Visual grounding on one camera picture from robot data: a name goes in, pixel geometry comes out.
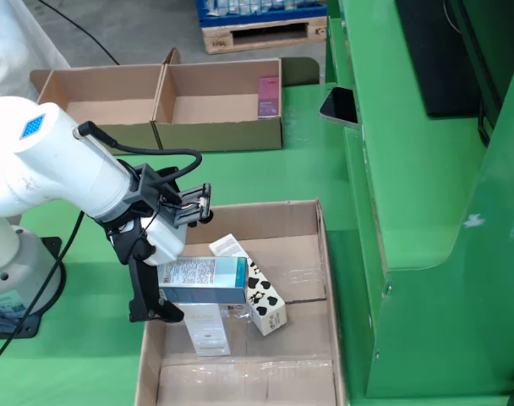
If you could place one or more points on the blue white Enough carton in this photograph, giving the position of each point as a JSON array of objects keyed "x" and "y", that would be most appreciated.
[{"x": 202, "y": 279}]

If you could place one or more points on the white silver cosmetic carton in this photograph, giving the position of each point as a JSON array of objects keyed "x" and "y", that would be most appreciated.
[{"x": 206, "y": 334}]

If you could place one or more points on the brown cardboard box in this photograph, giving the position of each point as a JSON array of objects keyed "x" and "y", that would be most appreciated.
[
  {"x": 214, "y": 135},
  {"x": 109, "y": 93}
]

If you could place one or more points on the green metal workstation stand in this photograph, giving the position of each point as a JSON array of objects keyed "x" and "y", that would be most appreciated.
[{"x": 430, "y": 211}]

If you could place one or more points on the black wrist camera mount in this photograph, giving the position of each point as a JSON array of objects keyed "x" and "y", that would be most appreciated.
[{"x": 149, "y": 186}]

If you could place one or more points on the black monitor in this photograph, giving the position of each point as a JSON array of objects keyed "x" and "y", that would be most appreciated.
[{"x": 443, "y": 63}]

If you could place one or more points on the small pink carton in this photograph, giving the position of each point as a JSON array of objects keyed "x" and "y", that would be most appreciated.
[{"x": 268, "y": 97}]

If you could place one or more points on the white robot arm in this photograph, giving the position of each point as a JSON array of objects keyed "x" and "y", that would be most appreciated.
[{"x": 58, "y": 169}]

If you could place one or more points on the shallow cardboard tray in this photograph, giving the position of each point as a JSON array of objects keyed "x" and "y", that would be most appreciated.
[{"x": 291, "y": 338}]

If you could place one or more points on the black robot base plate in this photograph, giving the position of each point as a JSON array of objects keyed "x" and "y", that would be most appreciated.
[{"x": 50, "y": 249}]

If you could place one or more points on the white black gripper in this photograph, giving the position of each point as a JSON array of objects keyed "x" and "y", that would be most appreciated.
[{"x": 164, "y": 241}]

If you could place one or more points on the wooden pallet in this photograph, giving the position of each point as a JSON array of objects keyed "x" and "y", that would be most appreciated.
[{"x": 261, "y": 40}]

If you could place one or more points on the cow print carton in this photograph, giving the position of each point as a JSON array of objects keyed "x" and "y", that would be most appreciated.
[{"x": 263, "y": 304}]

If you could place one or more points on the black smartphone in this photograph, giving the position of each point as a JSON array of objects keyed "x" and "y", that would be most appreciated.
[{"x": 339, "y": 105}]

